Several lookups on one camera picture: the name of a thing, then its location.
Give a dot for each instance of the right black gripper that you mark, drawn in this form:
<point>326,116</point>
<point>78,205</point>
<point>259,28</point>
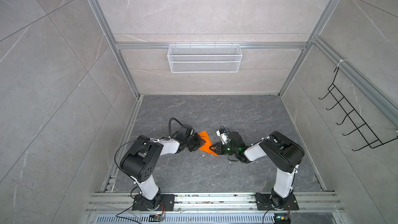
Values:
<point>219,148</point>

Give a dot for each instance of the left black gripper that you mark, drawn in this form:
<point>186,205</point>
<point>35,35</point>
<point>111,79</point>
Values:
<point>200,142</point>

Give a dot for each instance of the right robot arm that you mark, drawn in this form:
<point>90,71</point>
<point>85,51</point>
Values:
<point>286,155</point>

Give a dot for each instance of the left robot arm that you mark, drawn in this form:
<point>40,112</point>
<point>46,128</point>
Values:
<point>140,160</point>

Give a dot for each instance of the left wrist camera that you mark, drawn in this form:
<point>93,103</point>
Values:
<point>186,131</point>

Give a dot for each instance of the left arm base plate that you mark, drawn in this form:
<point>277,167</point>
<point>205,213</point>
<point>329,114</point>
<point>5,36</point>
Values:
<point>160,202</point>

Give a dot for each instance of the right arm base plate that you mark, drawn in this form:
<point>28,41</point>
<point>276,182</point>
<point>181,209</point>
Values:
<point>274,201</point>

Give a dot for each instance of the white vented cable duct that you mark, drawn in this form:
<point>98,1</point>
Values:
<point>175,218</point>

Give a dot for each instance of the white wire mesh basket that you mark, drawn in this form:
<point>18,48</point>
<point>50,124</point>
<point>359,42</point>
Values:
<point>204,58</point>

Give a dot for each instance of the aluminium mounting rail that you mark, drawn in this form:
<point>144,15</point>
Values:
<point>219,202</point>

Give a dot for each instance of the black wire hook rack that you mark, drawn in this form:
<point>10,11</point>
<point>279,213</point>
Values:
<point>352,115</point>

